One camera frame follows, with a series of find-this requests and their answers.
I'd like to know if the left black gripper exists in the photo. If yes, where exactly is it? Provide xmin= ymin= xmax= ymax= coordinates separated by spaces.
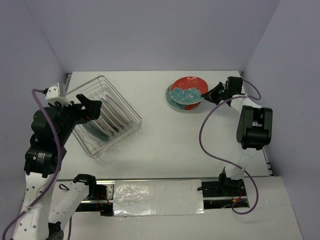
xmin=50 ymin=93 xmax=102 ymax=143

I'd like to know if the metal base rail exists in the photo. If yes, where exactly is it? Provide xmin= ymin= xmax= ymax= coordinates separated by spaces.
xmin=56 ymin=176 xmax=251 ymax=216

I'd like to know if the red teal floral plate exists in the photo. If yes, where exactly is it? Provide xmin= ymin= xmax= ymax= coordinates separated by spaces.
xmin=165 ymin=85 xmax=201 ymax=111

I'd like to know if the silver foil sheet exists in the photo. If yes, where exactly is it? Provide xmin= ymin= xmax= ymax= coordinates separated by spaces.
xmin=113 ymin=179 xmax=205 ymax=217

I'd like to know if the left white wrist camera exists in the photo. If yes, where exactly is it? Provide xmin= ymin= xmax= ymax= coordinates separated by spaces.
xmin=44 ymin=82 xmax=72 ymax=107

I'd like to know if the teal green plate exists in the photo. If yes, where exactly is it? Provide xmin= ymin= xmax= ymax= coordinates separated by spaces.
xmin=82 ymin=121 xmax=109 ymax=142

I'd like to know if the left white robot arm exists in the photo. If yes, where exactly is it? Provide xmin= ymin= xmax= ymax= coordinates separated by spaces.
xmin=9 ymin=94 xmax=102 ymax=240

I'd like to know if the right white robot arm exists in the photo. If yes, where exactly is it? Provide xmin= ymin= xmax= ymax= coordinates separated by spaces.
xmin=201 ymin=76 xmax=273 ymax=196

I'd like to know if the wire dish rack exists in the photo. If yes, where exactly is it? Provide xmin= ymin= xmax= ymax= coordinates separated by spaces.
xmin=66 ymin=75 xmax=142 ymax=158

